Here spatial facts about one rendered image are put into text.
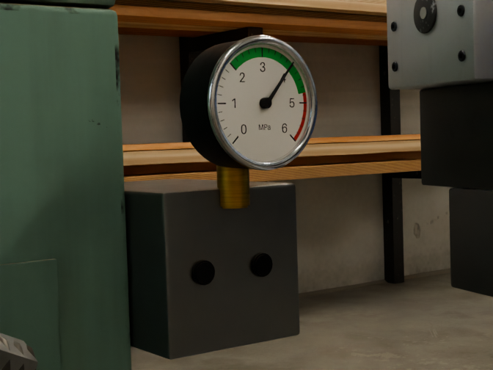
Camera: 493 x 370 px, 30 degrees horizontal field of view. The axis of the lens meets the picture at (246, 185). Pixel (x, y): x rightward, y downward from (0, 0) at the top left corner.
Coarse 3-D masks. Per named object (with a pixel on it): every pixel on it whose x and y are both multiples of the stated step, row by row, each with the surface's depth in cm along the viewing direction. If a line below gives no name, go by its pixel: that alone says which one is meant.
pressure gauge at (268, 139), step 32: (192, 64) 43; (224, 64) 41; (256, 64) 43; (288, 64) 44; (192, 96) 42; (224, 96) 42; (256, 96) 43; (288, 96) 44; (192, 128) 43; (224, 128) 42; (256, 128) 43; (288, 128) 44; (224, 160) 43; (256, 160) 43; (288, 160) 44; (224, 192) 45
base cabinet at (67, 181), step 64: (0, 64) 42; (64, 64) 44; (0, 128) 42; (64, 128) 44; (0, 192) 42; (64, 192) 44; (0, 256) 42; (64, 256) 44; (0, 320) 42; (64, 320) 44; (128, 320) 46
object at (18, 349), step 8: (0, 336) 33; (8, 336) 34; (0, 344) 32; (8, 344) 33; (16, 344) 33; (24, 344) 34; (0, 352) 32; (8, 352) 32; (16, 352) 33; (24, 352) 33; (32, 352) 34; (0, 360) 32; (8, 360) 32; (16, 360) 33; (24, 360) 33; (32, 360) 33; (0, 368) 32; (8, 368) 32; (16, 368) 33; (24, 368) 33; (32, 368) 33
